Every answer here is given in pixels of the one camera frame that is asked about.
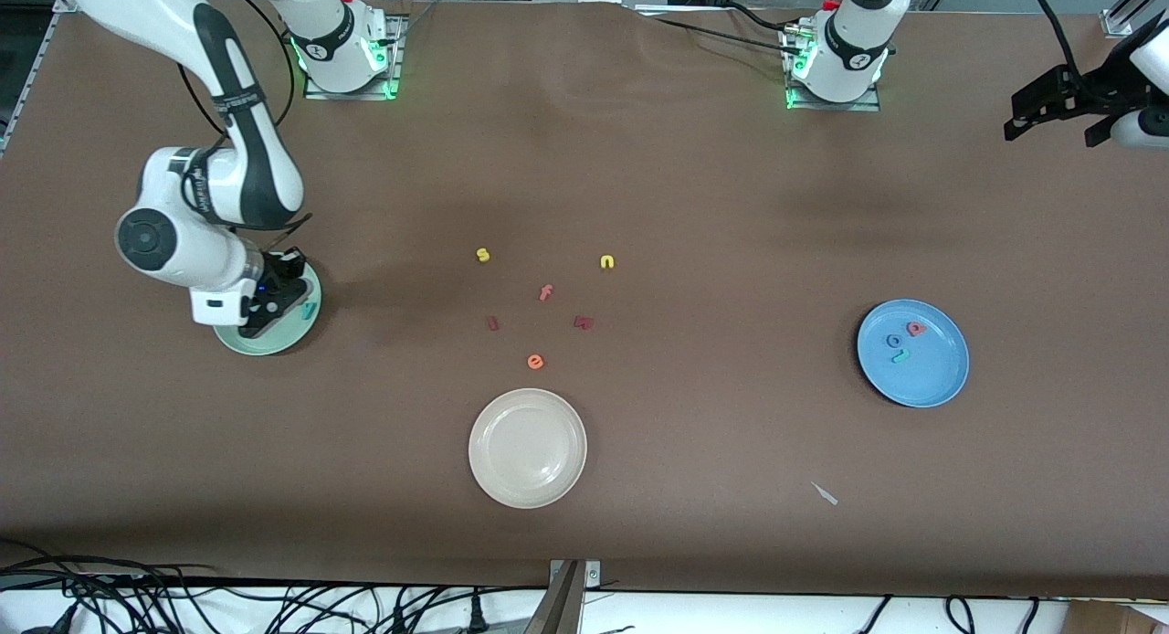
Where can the aluminium corner profile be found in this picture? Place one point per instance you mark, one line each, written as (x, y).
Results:
(1119, 20)

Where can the small white paper scrap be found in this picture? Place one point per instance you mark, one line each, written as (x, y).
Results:
(825, 494)

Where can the aluminium edge rail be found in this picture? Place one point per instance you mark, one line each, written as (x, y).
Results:
(57, 6)

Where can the blue plate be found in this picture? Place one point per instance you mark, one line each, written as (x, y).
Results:
(932, 378)

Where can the aluminium table leg profile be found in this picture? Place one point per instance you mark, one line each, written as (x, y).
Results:
(557, 607)

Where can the green plate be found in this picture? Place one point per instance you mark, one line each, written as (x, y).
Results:
(274, 344)

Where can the brown cardboard box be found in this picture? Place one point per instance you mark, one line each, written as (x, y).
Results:
(1114, 620)

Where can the black power plug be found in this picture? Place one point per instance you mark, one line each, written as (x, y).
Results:
(475, 613)

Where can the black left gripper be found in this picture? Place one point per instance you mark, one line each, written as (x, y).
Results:
(1089, 91)

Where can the cream white plate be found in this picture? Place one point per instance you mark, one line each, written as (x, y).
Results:
(528, 448)

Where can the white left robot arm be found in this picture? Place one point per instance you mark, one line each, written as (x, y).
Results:
(854, 49)

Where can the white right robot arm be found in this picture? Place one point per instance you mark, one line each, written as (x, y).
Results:
(192, 250)

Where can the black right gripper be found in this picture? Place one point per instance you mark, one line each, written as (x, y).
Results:
(274, 270)

